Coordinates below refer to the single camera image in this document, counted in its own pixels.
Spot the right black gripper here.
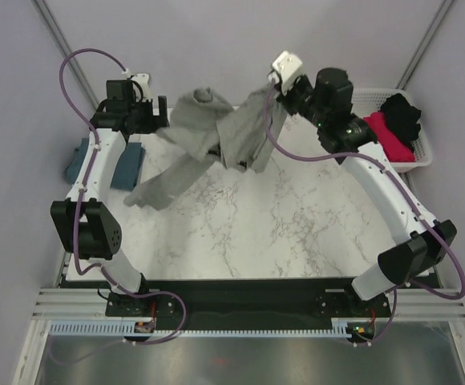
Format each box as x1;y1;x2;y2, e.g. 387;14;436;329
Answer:
275;72;328;128

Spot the grey t shirt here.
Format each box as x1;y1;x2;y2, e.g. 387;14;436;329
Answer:
124;85;288;211

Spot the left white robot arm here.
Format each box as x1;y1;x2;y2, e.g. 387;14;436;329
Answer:
51;73;168;316

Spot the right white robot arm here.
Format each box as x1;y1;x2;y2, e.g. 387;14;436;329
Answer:
269;68;457;316

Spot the folded blue t shirt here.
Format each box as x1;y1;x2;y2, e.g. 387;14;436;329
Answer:
63;138;145;192

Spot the white plastic basket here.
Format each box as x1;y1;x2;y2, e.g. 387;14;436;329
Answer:
352;88;432;173

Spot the black t shirt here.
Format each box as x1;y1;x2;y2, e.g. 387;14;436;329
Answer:
380;93;422;150

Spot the red t shirt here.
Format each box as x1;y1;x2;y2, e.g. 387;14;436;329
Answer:
363;111;415;163

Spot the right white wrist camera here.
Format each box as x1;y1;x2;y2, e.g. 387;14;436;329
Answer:
268;51;304;95

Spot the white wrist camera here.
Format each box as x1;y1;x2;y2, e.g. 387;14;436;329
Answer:
268;51;304;95
122;68;152;102

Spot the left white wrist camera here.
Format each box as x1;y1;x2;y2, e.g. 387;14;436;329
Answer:
122;68;152;102

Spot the right corner aluminium post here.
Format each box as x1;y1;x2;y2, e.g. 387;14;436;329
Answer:
396;0;458;90

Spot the corner aluminium post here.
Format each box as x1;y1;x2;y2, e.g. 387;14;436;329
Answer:
396;0;458;90
30;0;98;107

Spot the left corner aluminium post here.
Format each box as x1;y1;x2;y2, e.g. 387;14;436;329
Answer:
30;0;98;107

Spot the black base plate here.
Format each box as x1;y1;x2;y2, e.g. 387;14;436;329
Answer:
58;276;442;331

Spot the white slotted cable duct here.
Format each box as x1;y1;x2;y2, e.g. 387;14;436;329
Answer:
49;318;376;338

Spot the aluminium frame rail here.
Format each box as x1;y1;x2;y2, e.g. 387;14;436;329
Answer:
33;289;465;322

